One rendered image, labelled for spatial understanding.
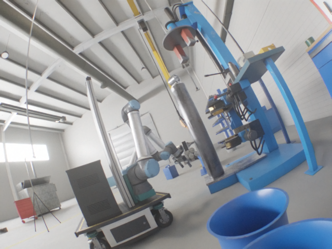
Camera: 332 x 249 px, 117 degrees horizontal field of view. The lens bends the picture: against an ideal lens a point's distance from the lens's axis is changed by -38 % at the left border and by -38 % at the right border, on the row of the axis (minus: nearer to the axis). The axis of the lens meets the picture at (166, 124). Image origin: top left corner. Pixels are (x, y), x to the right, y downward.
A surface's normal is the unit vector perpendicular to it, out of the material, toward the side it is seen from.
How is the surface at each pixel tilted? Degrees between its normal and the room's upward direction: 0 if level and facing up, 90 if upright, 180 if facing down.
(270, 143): 90
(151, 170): 95
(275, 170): 90
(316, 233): 62
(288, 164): 90
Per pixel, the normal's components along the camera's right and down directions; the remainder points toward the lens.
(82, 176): 0.38, -0.33
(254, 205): -0.56, 0.07
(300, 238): -0.76, -0.30
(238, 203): -0.29, -0.54
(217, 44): -0.18, -0.11
